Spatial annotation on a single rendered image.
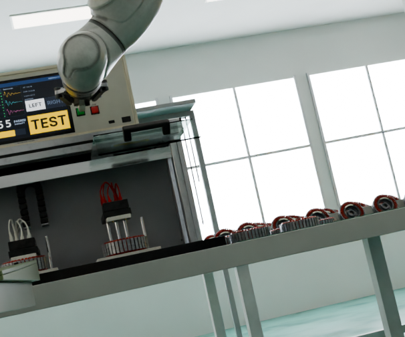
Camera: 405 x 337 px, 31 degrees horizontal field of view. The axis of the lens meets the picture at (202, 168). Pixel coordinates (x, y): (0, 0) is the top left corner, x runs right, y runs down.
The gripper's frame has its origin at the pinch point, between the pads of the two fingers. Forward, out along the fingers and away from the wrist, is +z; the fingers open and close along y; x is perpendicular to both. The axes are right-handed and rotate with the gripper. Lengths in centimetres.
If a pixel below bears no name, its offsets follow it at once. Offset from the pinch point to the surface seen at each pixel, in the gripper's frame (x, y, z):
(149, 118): 71, 68, 355
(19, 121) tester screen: 0.2, -16.2, 9.5
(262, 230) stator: -40, 41, 8
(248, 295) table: -61, 58, 110
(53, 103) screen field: 3.3, -6.6, 9.5
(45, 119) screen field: -0.5, -9.3, 9.5
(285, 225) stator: -40, 50, 14
